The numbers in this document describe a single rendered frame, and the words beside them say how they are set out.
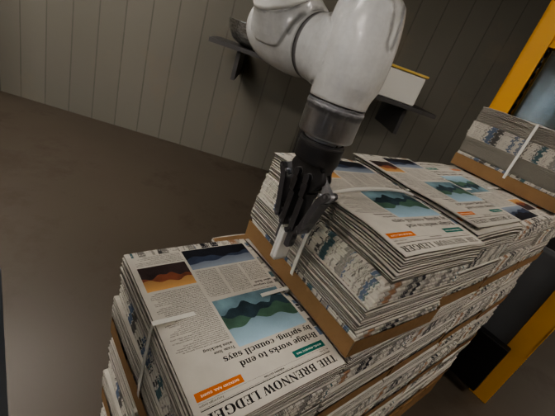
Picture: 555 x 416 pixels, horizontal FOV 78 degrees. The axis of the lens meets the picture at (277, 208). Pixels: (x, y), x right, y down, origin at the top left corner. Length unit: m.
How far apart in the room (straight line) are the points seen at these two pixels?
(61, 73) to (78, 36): 0.40
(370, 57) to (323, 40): 0.07
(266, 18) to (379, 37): 0.18
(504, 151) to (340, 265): 0.93
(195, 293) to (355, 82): 0.45
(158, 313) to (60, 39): 3.51
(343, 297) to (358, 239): 0.11
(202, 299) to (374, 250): 0.32
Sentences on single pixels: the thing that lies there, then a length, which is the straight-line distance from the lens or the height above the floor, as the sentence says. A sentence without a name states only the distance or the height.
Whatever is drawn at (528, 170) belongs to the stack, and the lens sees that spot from 1.40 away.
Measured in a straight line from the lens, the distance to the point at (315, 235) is 0.67.
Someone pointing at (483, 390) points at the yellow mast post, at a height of 0.06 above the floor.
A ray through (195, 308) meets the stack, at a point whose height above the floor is 0.83.
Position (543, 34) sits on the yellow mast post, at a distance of 2.04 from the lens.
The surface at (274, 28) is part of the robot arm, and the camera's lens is 0.59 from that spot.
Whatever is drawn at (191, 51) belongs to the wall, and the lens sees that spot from 3.55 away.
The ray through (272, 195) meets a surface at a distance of 0.76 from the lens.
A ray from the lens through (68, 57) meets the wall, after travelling 3.95.
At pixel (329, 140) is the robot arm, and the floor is 1.17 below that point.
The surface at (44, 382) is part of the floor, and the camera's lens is 1.57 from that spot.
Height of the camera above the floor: 1.28
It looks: 26 degrees down
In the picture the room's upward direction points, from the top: 20 degrees clockwise
